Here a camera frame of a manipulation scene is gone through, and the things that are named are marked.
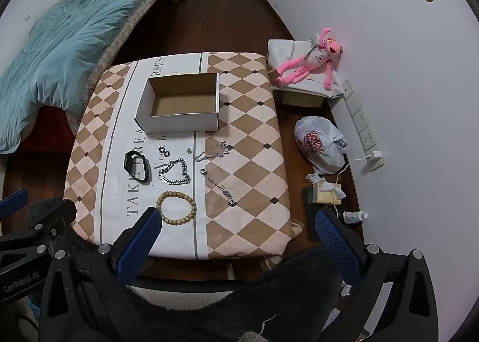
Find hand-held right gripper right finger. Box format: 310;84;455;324
315;207;439;342

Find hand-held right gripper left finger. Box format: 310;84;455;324
39;206;163;342

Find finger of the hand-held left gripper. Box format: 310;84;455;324
0;199;78;253
0;189;29;221

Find wooden bead bracelet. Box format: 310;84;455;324
156;191;198;225

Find chunky silver chain bracelet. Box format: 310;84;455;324
157;157;191;186

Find black band bracelet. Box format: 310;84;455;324
124;151;151;184

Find thin silver chain bracelet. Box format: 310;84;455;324
200;167;237;206

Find silver charm necklace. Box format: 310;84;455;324
192;141;231;163

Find white cardboard box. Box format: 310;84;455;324
135;73;220;134

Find small white bottle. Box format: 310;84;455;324
343;210;368;224

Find tissue pack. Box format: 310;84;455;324
312;182;347;205

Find dark fluffy clothing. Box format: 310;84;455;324
123;245;360;342

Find white plastic bag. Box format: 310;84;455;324
294;115;347;174

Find white power strip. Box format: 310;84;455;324
342;79;379;152

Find checked beige printed blanket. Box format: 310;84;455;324
63;51;296;259

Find blue duvet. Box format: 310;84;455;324
0;0;176;156

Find pink plush toy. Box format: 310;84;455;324
270;27;344;90

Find bed mattress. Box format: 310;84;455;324
63;0;181;111

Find white charger cable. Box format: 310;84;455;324
333;156;371;215

